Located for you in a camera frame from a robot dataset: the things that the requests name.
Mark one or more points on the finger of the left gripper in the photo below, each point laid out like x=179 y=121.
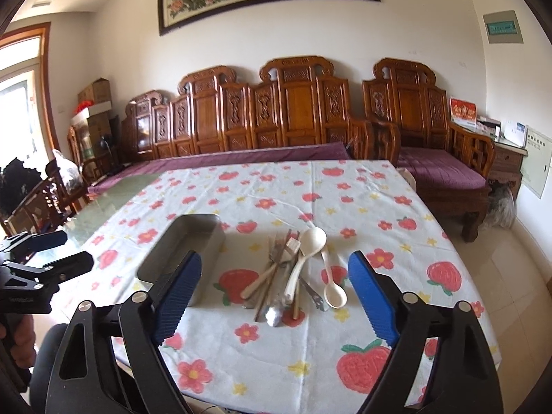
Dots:
x=21 y=247
x=53 y=273

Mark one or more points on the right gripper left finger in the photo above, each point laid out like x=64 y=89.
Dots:
x=146 y=320

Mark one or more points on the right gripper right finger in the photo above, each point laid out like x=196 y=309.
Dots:
x=405 y=322

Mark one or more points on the small cream plastic spoon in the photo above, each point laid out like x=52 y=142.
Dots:
x=334 y=294

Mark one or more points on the grey metal utensil box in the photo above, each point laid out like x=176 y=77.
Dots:
x=201 y=233

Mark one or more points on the dark brown wooden chopstick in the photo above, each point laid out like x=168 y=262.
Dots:
x=269 y=288

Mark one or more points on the large cream plastic spoon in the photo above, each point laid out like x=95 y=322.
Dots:
x=311 y=241

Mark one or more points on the silver metal spoon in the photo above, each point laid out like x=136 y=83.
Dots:
x=276 y=306

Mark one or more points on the silver metal fork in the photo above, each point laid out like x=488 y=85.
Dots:
x=317 y=299

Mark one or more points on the person's left hand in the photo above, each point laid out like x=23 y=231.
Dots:
x=24 y=338

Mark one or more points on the wooden chair at left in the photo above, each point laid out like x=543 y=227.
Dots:
x=34 y=202

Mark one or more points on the white plastic bag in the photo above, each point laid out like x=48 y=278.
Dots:
x=69 y=172

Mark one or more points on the strawberry flower tablecloth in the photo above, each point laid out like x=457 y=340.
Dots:
x=277 y=326

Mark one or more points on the stacked cardboard boxes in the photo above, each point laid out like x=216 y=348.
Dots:
x=91 y=122

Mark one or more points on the grey fluffy bag on floor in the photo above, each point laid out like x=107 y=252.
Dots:
x=502 y=209

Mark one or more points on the purple armchair cushion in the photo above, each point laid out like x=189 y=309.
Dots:
x=438 y=169

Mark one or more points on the carved wooden armchair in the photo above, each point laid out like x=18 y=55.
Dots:
x=408 y=109

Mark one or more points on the purple sofa cushion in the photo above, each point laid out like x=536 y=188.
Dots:
x=332 y=151

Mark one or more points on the wooden side table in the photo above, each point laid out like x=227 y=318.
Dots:
x=506 y=168

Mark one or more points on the red calendar card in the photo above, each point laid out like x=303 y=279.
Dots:
x=463 y=112

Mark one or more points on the white box on side table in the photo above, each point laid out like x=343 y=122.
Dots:
x=515 y=132

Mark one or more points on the carved wooden long sofa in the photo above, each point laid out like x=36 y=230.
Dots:
x=298 y=101

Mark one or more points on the white wall panel box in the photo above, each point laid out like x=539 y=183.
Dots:
x=536 y=165

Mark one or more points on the wooden door frame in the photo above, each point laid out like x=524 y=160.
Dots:
x=41 y=31

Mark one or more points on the grey wall electrical panel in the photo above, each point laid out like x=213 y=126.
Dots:
x=503 y=28

